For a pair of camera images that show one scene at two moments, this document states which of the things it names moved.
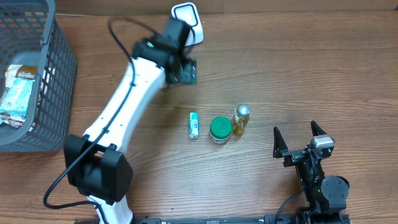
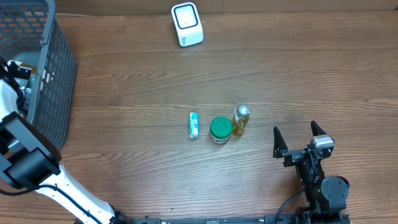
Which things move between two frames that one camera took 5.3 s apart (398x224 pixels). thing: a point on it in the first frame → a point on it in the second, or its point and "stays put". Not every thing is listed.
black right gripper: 299,154 stays put
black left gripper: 190,75 → 20,105
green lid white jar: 220,129 stays put
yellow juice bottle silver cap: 240,117 stays put
